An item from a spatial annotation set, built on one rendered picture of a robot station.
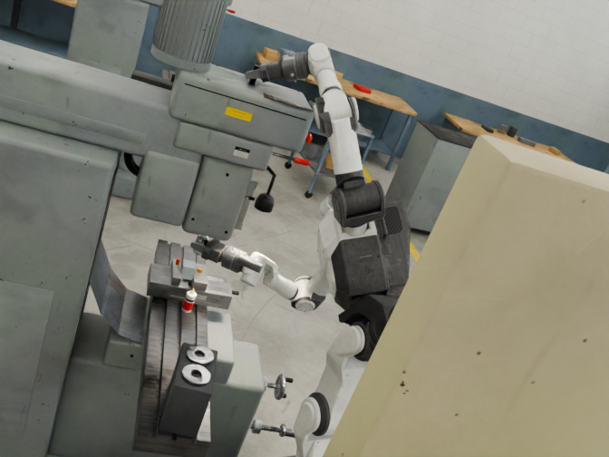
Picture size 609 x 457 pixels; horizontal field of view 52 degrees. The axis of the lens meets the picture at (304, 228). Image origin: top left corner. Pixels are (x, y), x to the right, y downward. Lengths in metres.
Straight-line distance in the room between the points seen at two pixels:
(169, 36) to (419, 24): 7.35
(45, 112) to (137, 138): 0.29
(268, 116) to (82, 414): 1.43
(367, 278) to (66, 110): 1.10
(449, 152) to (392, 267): 4.69
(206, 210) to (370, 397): 1.77
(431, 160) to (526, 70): 3.80
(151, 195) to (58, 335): 0.62
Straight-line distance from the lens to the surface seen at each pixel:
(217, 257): 2.40
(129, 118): 2.15
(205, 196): 2.26
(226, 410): 2.75
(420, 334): 0.50
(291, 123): 2.15
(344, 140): 1.91
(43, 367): 2.55
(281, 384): 2.86
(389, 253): 2.04
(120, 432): 2.83
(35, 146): 2.11
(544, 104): 10.39
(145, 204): 2.25
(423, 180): 6.67
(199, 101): 2.10
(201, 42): 2.11
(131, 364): 2.58
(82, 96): 2.15
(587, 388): 0.61
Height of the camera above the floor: 2.38
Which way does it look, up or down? 23 degrees down
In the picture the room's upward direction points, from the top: 21 degrees clockwise
